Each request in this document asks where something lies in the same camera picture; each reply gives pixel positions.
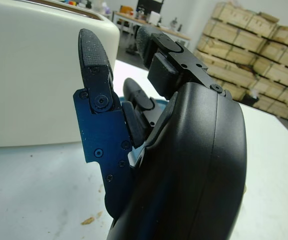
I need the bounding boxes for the cream white two-slot toaster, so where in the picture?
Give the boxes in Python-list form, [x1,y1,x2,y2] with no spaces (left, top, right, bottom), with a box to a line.
[0,0,121,150]

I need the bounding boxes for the blue plastic tray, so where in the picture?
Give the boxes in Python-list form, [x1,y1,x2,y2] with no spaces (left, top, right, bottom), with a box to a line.
[148,97,170,112]

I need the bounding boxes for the stacked wooden crates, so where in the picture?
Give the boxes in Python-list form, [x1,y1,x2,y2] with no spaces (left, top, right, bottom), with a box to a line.
[193,2,288,120]

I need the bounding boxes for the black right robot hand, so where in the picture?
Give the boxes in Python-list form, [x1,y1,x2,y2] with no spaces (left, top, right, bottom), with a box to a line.
[72,24,248,240]

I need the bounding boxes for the cluttered wooden workbench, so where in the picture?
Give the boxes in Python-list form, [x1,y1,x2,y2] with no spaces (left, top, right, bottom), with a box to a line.
[112,0,192,55]

